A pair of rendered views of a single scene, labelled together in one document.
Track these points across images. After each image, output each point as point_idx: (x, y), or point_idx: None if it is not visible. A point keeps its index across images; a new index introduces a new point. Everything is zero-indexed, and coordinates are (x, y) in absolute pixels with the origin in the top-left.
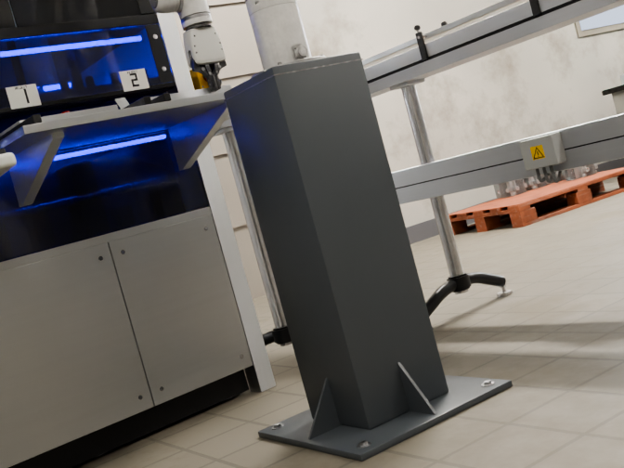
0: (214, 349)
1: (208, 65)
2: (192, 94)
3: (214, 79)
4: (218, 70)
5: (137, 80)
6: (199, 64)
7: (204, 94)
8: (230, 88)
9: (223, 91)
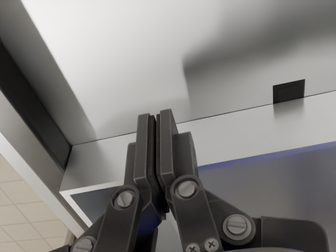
0: None
1: (188, 245)
2: (298, 131)
3: (171, 147)
4: (109, 211)
5: None
6: (290, 248)
7: (222, 138)
8: (68, 173)
9: (113, 158)
